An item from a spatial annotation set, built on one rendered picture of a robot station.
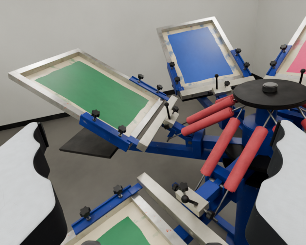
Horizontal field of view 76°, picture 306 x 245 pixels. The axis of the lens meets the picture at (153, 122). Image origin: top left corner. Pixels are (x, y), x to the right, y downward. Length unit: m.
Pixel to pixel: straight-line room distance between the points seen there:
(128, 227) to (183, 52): 1.47
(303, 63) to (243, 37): 3.01
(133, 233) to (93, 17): 3.67
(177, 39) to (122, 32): 2.17
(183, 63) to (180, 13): 2.47
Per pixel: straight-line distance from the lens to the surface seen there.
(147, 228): 0.93
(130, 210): 0.99
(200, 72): 1.75
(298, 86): 1.12
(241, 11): 4.66
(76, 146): 1.57
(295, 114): 1.45
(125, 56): 4.13
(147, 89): 1.46
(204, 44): 1.98
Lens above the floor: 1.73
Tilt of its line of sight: 30 degrees down
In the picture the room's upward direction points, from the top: 11 degrees counter-clockwise
